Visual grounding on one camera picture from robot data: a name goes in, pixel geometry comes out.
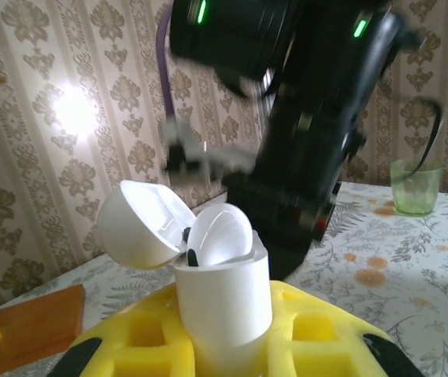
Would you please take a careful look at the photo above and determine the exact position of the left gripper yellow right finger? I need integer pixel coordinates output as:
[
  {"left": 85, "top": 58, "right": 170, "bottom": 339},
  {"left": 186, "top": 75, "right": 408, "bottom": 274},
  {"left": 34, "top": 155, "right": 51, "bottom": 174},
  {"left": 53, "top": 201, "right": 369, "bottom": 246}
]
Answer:
[{"left": 242, "top": 280, "right": 424, "bottom": 377}]

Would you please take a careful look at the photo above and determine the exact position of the green plastic cup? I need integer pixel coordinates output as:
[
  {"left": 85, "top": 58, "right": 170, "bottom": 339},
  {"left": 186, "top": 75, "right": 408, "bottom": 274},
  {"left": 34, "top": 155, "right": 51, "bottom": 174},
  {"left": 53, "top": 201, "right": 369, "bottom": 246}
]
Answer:
[{"left": 389, "top": 159, "right": 446, "bottom": 217}]

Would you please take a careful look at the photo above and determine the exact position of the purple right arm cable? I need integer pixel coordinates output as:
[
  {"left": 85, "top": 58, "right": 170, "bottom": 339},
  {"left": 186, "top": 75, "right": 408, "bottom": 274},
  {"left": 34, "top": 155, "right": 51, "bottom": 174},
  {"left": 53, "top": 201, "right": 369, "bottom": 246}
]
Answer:
[{"left": 155, "top": 11, "right": 178, "bottom": 123}]

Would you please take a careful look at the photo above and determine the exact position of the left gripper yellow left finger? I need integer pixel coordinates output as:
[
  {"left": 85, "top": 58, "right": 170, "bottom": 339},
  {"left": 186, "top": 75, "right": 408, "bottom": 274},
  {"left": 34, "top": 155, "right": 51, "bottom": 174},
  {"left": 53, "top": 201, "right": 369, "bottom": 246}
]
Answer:
[{"left": 50, "top": 292, "right": 198, "bottom": 377}]

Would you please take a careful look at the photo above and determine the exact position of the white earbud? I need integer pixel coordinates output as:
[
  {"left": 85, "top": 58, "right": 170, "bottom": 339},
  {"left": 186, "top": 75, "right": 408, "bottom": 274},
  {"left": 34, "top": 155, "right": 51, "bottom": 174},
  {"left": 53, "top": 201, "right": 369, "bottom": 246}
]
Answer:
[{"left": 185, "top": 203, "right": 255, "bottom": 269}]

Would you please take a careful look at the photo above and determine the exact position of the thin black cable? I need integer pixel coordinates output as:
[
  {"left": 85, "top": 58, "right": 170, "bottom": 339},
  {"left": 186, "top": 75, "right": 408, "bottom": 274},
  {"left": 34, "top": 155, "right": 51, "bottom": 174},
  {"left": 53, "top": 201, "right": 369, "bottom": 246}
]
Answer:
[{"left": 398, "top": 96, "right": 444, "bottom": 182}]

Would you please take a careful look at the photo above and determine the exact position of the white square earbud case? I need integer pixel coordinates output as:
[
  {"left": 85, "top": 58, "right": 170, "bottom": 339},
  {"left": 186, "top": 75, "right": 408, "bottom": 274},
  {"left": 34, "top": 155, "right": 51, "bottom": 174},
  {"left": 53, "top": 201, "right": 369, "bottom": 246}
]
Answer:
[{"left": 97, "top": 179, "right": 275, "bottom": 350}]

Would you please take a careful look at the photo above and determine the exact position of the gold wire rack wooden base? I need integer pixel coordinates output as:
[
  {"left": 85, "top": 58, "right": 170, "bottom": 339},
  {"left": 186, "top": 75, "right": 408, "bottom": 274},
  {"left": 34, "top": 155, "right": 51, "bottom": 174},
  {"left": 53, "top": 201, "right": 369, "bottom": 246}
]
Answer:
[{"left": 0, "top": 69, "right": 86, "bottom": 350}]

